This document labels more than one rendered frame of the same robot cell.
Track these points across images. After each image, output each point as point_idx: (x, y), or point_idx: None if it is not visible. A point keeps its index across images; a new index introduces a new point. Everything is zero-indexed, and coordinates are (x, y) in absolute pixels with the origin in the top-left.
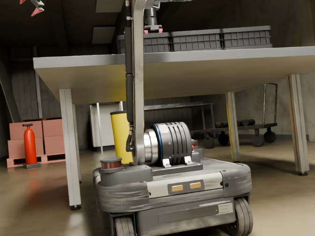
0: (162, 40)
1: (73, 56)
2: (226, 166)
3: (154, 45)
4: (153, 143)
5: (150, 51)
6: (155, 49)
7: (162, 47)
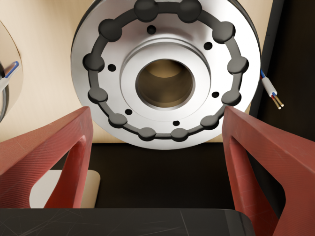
0: (223, 207)
1: None
2: None
3: (153, 179)
4: None
5: (116, 147)
6: (158, 157)
7: (209, 164)
